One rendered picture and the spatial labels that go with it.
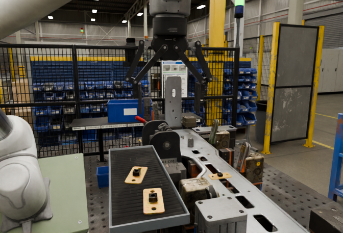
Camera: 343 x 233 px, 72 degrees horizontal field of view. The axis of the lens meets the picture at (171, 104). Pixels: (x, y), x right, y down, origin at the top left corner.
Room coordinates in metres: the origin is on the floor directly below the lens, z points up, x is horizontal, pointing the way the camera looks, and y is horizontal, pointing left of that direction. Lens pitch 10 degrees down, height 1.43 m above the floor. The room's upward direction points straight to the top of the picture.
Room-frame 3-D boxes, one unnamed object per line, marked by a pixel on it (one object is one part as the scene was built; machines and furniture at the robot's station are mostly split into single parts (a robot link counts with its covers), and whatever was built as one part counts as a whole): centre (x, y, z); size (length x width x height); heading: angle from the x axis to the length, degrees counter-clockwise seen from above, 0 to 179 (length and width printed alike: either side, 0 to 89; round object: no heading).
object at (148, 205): (0.43, 0.04, 1.17); 0.08 x 0.04 x 0.01; 7
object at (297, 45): (3.77, -1.94, 1.00); 1.04 x 0.14 x 2.00; 109
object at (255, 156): (0.95, -0.34, 0.87); 0.12 x 0.09 x 0.35; 105
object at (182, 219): (0.54, 0.08, 1.16); 0.37 x 0.14 x 0.02; 15
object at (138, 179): (0.54, 0.08, 1.17); 0.08 x 0.04 x 0.01; 174
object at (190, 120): (1.59, -0.12, 0.88); 0.08 x 0.08 x 0.36; 15
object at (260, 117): (4.17, -1.74, 0.36); 0.50 x 0.50 x 0.73
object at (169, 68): (1.86, -0.02, 1.30); 0.23 x 0.02 x 0.31; 105
